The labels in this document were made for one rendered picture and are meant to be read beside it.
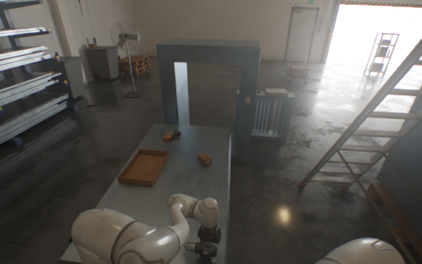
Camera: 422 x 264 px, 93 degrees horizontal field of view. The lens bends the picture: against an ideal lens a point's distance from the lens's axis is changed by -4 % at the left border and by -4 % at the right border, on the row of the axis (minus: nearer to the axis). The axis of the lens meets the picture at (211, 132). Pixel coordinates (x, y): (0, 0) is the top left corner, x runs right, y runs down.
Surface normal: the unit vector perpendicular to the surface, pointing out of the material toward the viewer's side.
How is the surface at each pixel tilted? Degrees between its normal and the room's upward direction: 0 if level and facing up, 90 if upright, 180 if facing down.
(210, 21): 90
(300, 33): 90
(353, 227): 0
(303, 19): 90
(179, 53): 90
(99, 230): 26
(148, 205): 0
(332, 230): 0
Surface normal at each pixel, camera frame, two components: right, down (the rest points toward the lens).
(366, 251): -0.06, -0.96
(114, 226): 0.14, -0.79
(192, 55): -0.15, 0.49
